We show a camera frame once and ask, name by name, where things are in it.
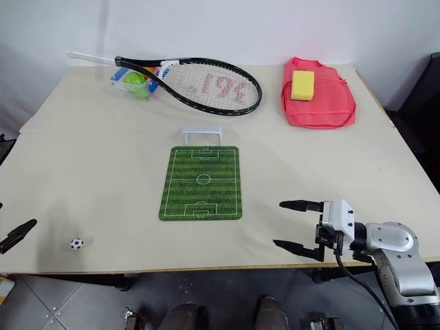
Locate clear plastic ball container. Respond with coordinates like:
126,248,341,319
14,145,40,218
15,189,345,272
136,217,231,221
109,66,170,94

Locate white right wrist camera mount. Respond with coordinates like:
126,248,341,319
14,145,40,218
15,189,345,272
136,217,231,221
322,198,357,243

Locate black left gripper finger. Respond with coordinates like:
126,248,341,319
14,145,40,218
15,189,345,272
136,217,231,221
0,219,38,255

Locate small white goal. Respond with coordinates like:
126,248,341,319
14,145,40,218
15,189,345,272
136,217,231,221
181,124,223,146

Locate black white tennis racket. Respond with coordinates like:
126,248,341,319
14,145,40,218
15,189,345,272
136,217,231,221
65,50,263,118

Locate dark rounded shape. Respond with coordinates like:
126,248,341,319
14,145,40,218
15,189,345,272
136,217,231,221
166,301,210,330
253,296,290,330

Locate pink fabric bag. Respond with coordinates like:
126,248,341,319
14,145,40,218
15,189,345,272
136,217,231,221
280,56,358,130

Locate beige table cover cloth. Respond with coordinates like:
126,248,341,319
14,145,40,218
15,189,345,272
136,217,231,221
0,63,440,276

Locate green tennis ball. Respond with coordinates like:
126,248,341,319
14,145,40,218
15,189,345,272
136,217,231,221
123,71,146,87

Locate green soccer field mat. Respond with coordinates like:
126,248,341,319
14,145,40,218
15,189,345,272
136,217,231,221
157,145,244,222

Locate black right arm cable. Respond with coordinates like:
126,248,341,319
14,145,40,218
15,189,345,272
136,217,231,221
333,250,402,330

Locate yellow white object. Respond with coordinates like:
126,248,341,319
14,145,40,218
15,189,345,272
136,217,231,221
0,274,15,305

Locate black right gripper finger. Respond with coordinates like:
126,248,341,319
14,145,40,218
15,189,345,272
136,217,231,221
272,239,325,263
278,199,325,214

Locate yellow sponge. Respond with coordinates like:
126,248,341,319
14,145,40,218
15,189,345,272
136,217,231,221
290,70,316,102

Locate metal caster bracket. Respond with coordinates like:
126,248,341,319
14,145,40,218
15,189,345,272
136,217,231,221
308,311,346,330
122,307,142,330

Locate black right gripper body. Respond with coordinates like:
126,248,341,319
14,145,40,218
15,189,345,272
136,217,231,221
315,201,346,263

